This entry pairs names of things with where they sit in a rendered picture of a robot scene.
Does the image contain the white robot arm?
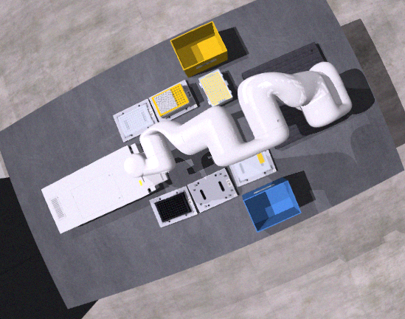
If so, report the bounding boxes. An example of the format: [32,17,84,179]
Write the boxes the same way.
[124,62,352,190]

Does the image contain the yellow open box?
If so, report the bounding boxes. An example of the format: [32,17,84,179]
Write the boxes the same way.
[170,21,228,77]

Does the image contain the blue box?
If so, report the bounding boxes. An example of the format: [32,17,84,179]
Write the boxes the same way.
[242,177,301,233]

